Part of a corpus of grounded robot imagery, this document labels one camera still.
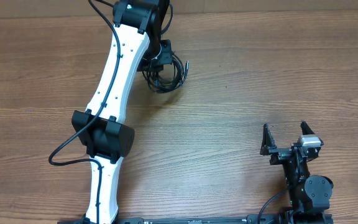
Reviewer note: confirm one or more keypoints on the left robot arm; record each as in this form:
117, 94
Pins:
136, 33

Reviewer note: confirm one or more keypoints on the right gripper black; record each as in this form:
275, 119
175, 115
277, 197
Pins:
284, 152

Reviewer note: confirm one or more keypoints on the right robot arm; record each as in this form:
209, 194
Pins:
309, 194

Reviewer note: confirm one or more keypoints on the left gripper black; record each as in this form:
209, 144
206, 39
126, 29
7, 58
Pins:
166, 59

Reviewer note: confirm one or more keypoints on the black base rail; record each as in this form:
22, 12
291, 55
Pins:
250, 219

